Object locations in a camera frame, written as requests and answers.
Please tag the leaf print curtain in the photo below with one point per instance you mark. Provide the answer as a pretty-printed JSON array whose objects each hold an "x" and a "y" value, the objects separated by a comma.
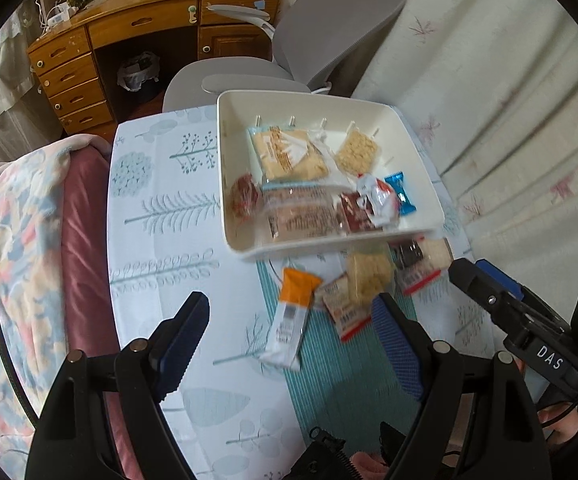
[{"x": 494, "y": 110}]

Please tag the blue candy packet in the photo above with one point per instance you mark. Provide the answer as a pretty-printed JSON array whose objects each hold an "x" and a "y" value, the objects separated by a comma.
[{"x": 401, "y": 192}]

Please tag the white plastic storage tray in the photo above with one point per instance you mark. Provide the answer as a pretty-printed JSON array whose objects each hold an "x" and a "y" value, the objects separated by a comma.
[{"x": 249, "y": 230}]

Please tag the trash bin with bag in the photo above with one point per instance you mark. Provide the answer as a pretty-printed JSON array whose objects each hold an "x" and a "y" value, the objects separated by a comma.
[{"x": 139, "y": 72}]

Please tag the white power strip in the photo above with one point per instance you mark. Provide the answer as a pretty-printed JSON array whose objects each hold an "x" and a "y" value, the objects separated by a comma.
[{"x": 61, "y": 14}]

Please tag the grey office chair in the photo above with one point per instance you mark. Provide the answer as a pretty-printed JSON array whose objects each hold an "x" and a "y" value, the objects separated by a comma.
[{"x": 339, "y": 25}]

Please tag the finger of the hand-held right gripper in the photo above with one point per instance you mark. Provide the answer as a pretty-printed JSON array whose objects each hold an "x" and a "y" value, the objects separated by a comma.
[
  {"x": 501, "y": 280},
  {"x": 474, "y": 280}
]

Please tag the puffed rice snack packet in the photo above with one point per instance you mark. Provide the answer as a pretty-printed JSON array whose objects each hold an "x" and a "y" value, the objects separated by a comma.
[
  {"x": 368, "y": 276},
  {"x": 356, "y": 149}
]

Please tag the beige snack packet red label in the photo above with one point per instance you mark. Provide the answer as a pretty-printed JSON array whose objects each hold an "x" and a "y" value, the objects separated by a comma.
[{"x": 344, "y": 310}]

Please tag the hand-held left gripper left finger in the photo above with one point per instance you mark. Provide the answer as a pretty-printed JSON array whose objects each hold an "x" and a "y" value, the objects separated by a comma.
[{"x": 184, "y": 347}]

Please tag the white bag with red print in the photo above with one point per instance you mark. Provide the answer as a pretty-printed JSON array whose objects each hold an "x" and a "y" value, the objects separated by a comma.
[{"x": 381, "y": 200}]

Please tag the clear bread packet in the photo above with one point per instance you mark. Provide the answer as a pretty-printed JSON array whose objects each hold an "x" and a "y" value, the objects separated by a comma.
[{"x": 299, "y": 212}]

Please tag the person's right hand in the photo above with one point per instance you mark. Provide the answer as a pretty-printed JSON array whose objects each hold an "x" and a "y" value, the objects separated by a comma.
[{"x": 561, "y": 422}]

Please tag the red dried fruit packet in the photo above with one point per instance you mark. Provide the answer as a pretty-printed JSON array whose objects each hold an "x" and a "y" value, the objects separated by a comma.
[{"x": 245, "y": 196}]

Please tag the floral blanket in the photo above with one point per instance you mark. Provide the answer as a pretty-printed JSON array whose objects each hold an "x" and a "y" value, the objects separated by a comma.
[{"x": 14, "y": 260}]

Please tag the orange and white snack bar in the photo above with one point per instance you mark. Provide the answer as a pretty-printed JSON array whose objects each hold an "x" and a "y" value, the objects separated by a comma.
[{"x": 289, "y": 320}]

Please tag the yellow print cracker packet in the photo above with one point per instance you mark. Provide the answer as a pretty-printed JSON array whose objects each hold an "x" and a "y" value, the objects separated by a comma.
[{"x": 289, "y": 152}]

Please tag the brown nut snack packet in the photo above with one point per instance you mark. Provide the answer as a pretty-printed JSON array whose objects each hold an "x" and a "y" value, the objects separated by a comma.
[{"x": 355, "y": 214}]

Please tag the wooden desk with drawers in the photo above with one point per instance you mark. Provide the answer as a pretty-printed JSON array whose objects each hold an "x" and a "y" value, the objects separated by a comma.
[{"x": 134, "y": 20}]

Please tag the dark cake packet red label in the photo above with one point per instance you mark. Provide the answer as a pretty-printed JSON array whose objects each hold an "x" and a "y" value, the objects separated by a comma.
[{"x": 409, "y": 256}]

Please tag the pink bed sheet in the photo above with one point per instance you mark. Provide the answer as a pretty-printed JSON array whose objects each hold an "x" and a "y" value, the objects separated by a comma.
[{"x": 85, "y": 240}]

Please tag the tree print tablecloth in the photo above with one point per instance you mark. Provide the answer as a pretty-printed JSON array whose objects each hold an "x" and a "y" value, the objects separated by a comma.
[{"x": 169, "y": 240}]

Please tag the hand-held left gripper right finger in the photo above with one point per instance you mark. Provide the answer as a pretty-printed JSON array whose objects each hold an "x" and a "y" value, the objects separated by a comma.
[{"x": 398, "y": 350}]

